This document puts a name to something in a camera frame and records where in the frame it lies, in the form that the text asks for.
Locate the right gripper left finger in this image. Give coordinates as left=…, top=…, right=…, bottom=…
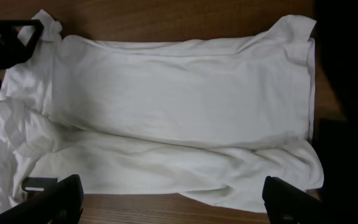
left=0, top=174, right=84, bottom=224

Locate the black trousers right side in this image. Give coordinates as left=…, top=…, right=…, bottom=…
left=316, top=0, right=358, bottom=223

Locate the white t-shirt black print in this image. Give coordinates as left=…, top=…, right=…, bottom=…
left=0, top=11, right=324, bottom=213

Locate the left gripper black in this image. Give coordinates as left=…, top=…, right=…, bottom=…
left=0, top=19, right=44, bottom=70

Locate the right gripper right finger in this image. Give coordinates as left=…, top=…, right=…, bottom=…
left=262, top=176, right=333, bottom=224

